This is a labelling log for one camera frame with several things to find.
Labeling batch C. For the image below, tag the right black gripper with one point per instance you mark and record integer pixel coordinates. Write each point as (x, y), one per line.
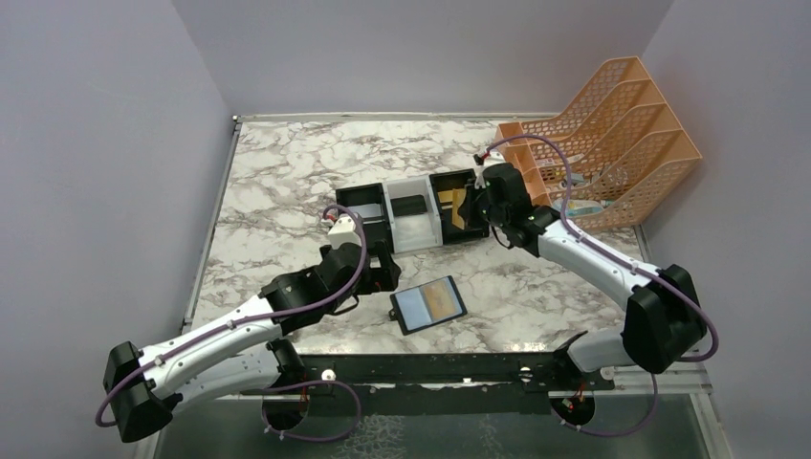
(475, 204)

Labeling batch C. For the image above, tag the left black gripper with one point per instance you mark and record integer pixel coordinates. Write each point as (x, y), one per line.
(384, 271)

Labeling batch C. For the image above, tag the black leather card holder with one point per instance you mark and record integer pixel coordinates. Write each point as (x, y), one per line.
(409, 309)

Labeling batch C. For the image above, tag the gold VIP card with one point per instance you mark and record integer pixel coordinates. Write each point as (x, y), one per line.
(445, 198)
(458, 197)
(440, 299)

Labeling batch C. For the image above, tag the black white three-compartment tray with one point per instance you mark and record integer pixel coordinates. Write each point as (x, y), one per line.
(418, 232)

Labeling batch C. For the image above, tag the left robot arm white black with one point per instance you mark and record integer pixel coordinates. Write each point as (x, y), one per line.
(245, 349)

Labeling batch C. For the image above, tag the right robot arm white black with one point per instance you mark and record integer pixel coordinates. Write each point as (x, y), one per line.
(662, 319)

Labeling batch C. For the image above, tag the silver card in tray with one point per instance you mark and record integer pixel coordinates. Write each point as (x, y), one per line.
(371, 212)

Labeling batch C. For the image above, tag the black card in tray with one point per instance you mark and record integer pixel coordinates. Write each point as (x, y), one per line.
(408, 206)

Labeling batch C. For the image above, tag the items inside file rack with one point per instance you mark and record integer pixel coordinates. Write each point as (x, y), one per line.
(594, 179)

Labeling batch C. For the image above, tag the orange plastic file rack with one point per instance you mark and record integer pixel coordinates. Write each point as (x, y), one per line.
(620, 114)

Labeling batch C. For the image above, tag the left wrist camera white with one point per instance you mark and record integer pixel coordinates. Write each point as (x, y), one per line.
(344, 231)

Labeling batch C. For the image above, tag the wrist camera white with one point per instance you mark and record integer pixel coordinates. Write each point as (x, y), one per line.
(486, 158)
(344, 231)

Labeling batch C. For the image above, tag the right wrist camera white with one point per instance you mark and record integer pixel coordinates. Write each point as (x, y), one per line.
(486, 158)

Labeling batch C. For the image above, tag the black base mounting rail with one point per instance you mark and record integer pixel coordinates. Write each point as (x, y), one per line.
(424, 384)

